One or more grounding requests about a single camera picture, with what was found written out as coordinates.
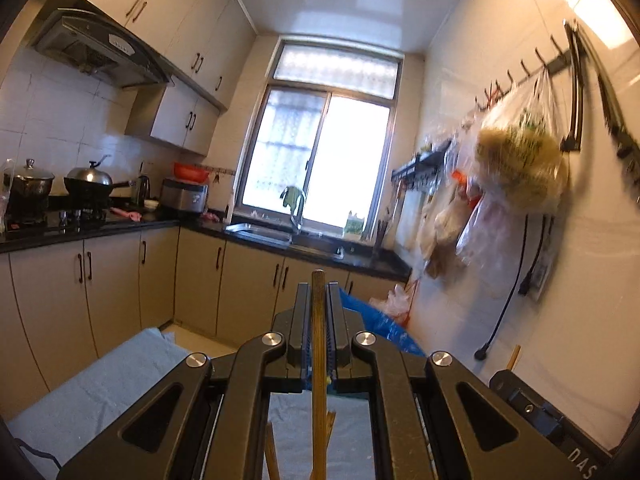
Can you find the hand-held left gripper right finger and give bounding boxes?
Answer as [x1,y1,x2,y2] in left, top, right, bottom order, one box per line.
[325,282,576,480]

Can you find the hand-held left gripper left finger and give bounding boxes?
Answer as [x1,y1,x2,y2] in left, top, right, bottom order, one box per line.
[57,282,313,480]

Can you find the blue plastic bag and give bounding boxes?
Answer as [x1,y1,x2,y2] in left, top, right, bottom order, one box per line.
[340,287,426,358]

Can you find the white crumpled plastic bag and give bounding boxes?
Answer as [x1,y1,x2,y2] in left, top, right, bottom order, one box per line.
[369,282,413,321]

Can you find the steel sink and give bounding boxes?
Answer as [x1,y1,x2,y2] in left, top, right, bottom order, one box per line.
[225,222,346,260]

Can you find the dark utensil caddy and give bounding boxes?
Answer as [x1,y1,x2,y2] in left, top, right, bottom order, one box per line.
[372,219,393,261]

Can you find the green and white carton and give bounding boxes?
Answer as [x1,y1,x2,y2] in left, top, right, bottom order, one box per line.
[342,208,365,238]

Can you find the steel faucet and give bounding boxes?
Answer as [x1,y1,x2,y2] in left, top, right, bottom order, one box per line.
[287,187,307,233]

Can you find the white power strip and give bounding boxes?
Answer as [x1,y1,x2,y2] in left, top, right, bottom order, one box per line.
[530,247,558,301]

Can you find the brownish hanging plastic bag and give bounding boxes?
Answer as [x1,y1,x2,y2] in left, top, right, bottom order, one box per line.
[419,195,481,281]

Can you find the clear hanging plastic bag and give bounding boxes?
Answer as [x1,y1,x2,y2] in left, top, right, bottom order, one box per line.
[455,195,526,296]

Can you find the kitchen window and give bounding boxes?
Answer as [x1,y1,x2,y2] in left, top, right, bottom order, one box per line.
[235,35,405,241]

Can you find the silver rice cooker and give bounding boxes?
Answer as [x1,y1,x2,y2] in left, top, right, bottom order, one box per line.
[160,177,210,215]

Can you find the beige lower cabinets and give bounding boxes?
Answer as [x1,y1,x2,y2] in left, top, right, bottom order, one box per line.
[0,225,411,421]

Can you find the beige cabinets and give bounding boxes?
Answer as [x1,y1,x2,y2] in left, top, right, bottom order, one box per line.
[50,0,258,156]
[0,225,411,421]

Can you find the red bowl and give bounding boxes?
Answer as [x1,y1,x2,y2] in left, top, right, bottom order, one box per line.
[173,161,211,184]

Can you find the grey-blue table cloth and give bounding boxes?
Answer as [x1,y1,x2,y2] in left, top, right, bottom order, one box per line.
[7,327,376,480]

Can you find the steel kettle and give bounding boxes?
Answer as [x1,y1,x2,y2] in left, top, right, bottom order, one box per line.
[131,175,152,208]

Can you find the clear bag of dried noodles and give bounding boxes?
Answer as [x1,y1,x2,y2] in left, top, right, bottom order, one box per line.
[470,67,571,216]

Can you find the black kitchen countertop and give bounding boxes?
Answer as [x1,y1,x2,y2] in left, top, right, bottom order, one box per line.
[0,207,412,283]

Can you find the black wok with lid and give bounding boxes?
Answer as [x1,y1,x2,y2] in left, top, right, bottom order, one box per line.
[63,155,136,201]

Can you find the black gas stove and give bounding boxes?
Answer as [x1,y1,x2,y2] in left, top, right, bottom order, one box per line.
[0,195,113,233]

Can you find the steel pot with lid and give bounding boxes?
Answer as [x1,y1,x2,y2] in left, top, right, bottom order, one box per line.
[2,158,56,198]

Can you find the beige upper cabinets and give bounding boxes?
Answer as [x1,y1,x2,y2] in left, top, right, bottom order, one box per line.
[50,0,258,156]

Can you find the range hood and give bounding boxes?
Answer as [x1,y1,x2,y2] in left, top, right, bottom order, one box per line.
[32,7,176,90]

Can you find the black power cable with plug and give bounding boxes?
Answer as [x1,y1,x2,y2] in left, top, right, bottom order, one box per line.
[517,215,551,296]
[474,212,530,362]

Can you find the black wall shelf rack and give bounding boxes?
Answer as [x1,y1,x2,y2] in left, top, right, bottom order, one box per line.
[391,140,453,196]

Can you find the metal hook rail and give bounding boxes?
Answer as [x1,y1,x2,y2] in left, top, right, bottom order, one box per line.
[472,35,573,111]

